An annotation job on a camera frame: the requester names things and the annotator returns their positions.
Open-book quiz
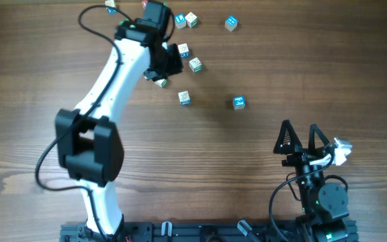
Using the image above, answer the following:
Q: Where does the blue-sided picture block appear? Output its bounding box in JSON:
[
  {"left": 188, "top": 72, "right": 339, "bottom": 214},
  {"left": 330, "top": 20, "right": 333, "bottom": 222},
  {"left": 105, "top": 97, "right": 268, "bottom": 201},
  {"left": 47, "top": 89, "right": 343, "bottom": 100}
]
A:
[{"left": 177, "top": 43, "right": 190, "bottom": 58}]

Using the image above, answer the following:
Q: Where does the blue X wooden block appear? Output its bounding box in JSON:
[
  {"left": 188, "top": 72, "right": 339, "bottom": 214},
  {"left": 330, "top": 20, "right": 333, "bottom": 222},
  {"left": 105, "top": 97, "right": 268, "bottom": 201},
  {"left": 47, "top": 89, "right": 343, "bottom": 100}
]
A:
[{"left": 105, "top": 0, "right": 117, "bottom": 15}]

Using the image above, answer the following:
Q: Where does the blue L wooden block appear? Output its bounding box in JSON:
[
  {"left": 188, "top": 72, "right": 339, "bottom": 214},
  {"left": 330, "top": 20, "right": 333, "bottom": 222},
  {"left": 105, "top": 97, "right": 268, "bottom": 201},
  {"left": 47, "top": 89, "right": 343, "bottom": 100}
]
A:
[{"left": 174, "top": 13, "right": 187, "bottom": 29}]

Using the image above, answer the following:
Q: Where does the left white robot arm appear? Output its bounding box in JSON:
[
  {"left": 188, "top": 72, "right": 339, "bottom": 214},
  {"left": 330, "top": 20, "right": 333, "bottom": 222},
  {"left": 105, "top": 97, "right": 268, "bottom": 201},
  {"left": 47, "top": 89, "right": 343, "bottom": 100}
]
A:
[{"left": 55, "top": 1, "right": 183, "bottom": 241}]

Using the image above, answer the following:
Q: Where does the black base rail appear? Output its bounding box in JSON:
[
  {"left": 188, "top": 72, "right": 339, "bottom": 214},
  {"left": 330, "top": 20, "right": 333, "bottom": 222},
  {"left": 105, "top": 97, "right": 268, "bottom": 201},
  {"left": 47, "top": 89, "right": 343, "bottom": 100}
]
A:
[{"left": 59, "top": 220, "right": 359, "bottom": 242}]

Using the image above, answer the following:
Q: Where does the green-sided picture block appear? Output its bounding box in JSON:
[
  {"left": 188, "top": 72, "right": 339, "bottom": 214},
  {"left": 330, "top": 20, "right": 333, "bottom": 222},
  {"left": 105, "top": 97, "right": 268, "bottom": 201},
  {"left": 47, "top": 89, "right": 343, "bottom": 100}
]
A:
[
  {"left": 185, "top": 12, "right": 198, "bottom": 28},
  {"left": 189, "top": 57, "right": 203, "bottom": 73}
]

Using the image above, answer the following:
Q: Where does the blue far right block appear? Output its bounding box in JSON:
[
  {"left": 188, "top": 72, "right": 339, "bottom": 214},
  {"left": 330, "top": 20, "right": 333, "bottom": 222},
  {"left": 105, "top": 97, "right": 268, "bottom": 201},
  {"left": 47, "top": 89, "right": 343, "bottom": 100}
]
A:
[{"left": 224, "top": 15, "right": 239, "bottom": 32}]

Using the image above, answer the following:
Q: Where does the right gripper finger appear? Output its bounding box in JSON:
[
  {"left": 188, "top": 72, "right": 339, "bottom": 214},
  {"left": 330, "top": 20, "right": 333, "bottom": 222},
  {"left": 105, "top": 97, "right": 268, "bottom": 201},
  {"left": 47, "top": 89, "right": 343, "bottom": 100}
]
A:
[
  {"left": 308, "top": 124, "right": 329, "bottom": 150},
  {"left": 273, "top": 120, "right": 302, "bottom": 155}
]

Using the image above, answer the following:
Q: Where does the blue K wooden block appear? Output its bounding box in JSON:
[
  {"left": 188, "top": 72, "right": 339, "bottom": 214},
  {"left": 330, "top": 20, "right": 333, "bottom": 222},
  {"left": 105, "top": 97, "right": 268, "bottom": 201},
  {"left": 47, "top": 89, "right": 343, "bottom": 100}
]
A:
[{"left": 232, "top": 95, "right": 246, "bottom": 110}]

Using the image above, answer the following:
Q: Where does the green base tower block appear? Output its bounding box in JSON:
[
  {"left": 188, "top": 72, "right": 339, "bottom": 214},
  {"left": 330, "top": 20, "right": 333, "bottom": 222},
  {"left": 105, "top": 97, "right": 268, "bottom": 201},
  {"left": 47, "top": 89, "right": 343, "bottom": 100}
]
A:
[{"left": 155, "top": 79, "right": 168, "bottom": 88}]

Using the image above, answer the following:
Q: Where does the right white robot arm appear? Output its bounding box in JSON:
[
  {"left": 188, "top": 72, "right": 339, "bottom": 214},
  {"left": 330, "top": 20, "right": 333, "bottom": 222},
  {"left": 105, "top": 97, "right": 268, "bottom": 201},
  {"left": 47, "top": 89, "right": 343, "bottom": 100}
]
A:
[{"left": 268, "top": 120, "right": 352, "bottom": 241}]

